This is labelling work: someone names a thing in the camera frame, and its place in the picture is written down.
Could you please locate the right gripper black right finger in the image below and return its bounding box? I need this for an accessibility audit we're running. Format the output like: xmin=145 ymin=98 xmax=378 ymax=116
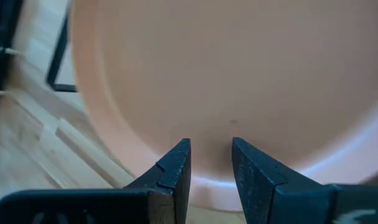
xmin=231 ymin=136 xmax=378 ymax=224

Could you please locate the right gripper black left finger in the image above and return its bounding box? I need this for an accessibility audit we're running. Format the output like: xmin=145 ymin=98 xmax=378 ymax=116
xmin=0 ymin=138 xmax=192 ymax=224

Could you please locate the terracotta brown plate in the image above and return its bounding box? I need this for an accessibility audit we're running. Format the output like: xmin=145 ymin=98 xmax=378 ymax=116
xmin=69 ymin=0 xmax=378 ymax=214

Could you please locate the black aluminium table frame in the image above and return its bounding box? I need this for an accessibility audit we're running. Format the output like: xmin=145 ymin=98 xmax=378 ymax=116
xmin=0 ymin=0 xmax=24 ymax=125

